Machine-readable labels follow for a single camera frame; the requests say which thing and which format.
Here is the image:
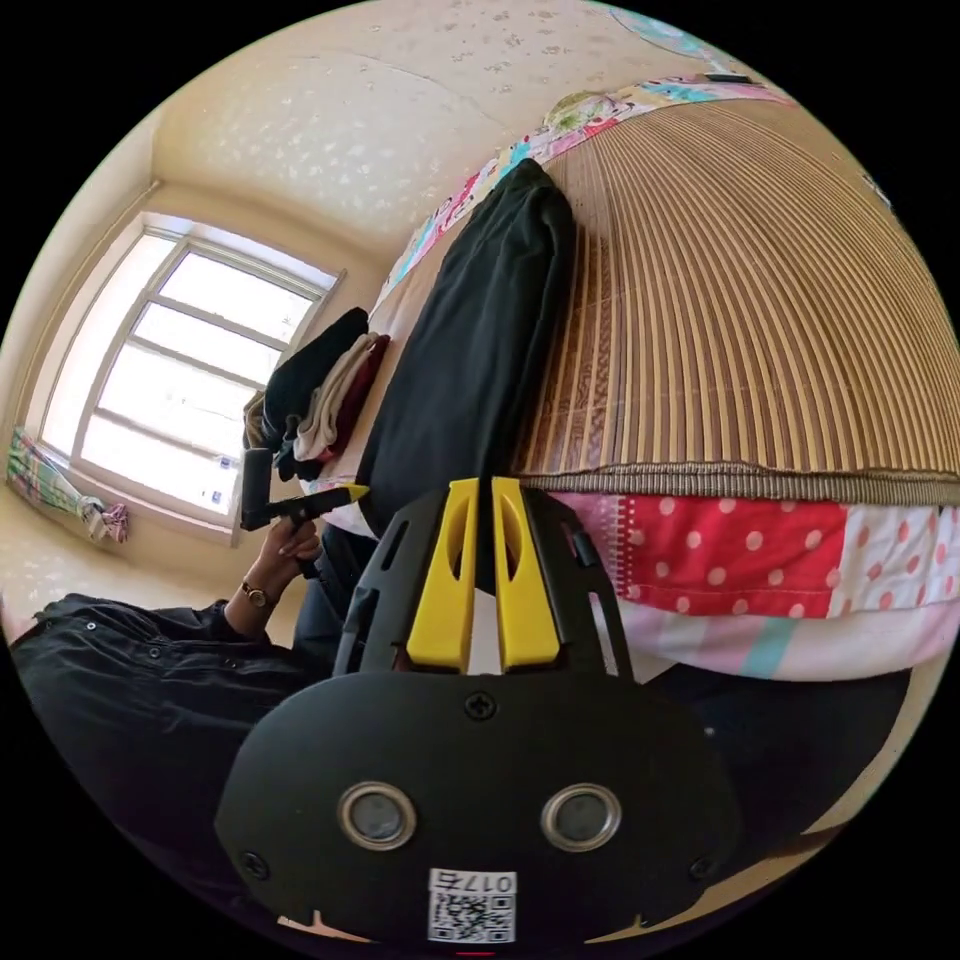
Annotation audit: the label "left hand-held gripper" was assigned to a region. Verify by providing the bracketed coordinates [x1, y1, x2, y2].
[241, 484, 371, 580]

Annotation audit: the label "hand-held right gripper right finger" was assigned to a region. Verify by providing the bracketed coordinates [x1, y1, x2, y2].
[491, 476, 561, 672]

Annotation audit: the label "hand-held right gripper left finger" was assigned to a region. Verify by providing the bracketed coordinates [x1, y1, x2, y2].
[406, 479, 478, 673]

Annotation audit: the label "person's left forearm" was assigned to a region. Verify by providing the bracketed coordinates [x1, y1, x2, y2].
[223, 578, 277, 640]

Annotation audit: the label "black pants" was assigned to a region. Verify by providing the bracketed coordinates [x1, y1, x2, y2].
[355, 157, 578, 543]

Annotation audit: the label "person's left hand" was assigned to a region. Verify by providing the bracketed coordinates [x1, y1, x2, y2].
[257, 517, 325, 595]

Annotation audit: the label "pile of clothes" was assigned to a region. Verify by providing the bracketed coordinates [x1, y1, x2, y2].
[242, 306, 393, 486]

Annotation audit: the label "window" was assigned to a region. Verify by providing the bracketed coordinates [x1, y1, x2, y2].
[35, 212, 348, 543]

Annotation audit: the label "person's body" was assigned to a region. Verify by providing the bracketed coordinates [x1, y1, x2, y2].
[10, 524, 913, 939]

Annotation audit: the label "floral curtain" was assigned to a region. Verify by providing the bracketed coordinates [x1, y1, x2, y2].
[5, 425, 130, 543]

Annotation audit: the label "bed with woven mat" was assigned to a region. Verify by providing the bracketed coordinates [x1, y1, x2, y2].
[314, 73, 960, 684]

